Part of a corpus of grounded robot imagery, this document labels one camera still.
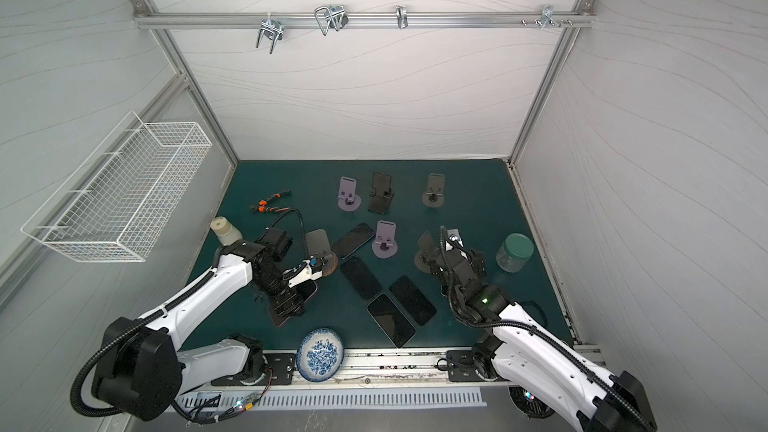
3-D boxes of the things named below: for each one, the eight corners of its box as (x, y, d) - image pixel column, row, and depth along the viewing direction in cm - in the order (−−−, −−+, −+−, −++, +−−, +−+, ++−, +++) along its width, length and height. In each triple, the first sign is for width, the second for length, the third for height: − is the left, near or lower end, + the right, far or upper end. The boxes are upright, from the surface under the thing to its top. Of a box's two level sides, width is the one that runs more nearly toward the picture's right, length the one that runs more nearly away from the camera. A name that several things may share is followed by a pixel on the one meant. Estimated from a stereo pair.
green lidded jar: (497, 273, 93) (508, 257, 84) (492, 251, 98) (502, 233, 89) (523, 273, 93) (537, 257, 84) (517, 251, 98) (529, 233, 89)
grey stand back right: (423, 207, 111) (426, 184, 100) (422, 196, 114) (425, 173, 104) (442, 207, 111) (447, 184, 100) (440, 197, 114) (445, 173, 104)
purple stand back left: (338, 208, 109) (334, 190, 100) (346, 194, 113) (342, 175, 105) (355, 213, 107) (353, 195, 99) (363, 199, 112) (361, 180, 103)
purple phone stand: (374, 258, 95) (372, 241, 87) (375, 238, 100) (373, 220, 91) (397, 258, 95) (397, 241, 87) (396, 238, 100) (397, 220, 91)
